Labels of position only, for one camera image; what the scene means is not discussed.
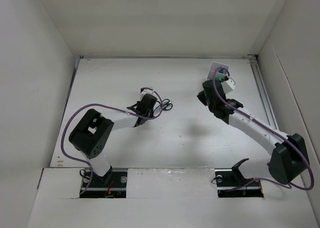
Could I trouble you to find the aluminium rail right side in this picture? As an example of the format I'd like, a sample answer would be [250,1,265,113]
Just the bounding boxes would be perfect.
[247,55,279,129]

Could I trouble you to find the black handled scissors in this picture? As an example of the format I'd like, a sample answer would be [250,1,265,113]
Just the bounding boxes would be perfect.
[153,99,173,114]

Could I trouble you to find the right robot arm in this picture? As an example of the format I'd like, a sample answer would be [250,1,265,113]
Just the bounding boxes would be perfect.
[197,80,310,185]

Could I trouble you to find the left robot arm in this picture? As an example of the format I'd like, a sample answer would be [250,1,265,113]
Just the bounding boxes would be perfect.
[68,93,158,187]

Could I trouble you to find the white divided container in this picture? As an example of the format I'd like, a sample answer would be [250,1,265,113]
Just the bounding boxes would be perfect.
[207,61,229,80]

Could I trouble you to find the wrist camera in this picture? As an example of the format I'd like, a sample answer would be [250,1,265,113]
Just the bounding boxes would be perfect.
[221,76,236,94]
[140,87,154,99]

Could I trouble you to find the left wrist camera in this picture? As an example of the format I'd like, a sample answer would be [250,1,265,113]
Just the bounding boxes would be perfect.
[140,87,154,99]

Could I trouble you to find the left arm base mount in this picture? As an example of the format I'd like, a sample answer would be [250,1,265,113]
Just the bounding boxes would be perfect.
[79,168,128,199]

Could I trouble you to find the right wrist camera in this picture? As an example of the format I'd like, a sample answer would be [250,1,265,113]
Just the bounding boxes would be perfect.
[221,76,236,94]

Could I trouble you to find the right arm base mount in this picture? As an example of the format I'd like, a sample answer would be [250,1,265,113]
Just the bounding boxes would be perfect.
[211,158,264,198]

